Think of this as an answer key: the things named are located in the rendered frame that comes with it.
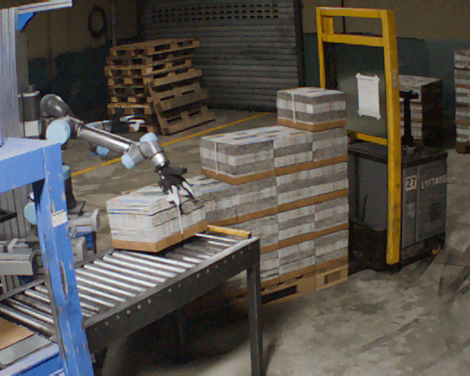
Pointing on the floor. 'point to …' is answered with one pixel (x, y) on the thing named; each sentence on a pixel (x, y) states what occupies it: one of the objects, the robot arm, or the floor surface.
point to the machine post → (60, 263)
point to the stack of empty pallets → (146, 65)
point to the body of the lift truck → (421, 183)
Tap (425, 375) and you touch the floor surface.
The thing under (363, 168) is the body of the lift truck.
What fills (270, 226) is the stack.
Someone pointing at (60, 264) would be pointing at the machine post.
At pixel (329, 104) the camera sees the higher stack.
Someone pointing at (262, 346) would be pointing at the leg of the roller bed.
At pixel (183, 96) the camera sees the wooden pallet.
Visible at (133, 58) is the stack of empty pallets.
